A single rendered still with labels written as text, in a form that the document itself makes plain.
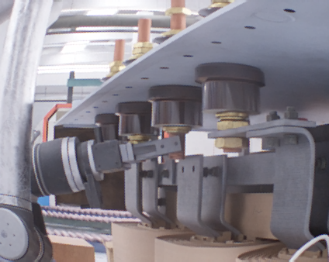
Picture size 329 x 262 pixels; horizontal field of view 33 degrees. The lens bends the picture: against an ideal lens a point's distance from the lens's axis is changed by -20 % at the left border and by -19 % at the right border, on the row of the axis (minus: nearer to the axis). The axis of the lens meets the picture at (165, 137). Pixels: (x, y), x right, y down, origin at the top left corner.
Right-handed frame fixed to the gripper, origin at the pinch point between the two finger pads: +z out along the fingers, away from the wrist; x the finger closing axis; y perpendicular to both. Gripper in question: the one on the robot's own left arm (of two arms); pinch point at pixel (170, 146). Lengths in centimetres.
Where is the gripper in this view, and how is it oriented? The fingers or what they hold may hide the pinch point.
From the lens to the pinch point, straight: 121.2
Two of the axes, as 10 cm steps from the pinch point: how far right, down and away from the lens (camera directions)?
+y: -1.9, -9.8, 0.8
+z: 9.8, -1.9, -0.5
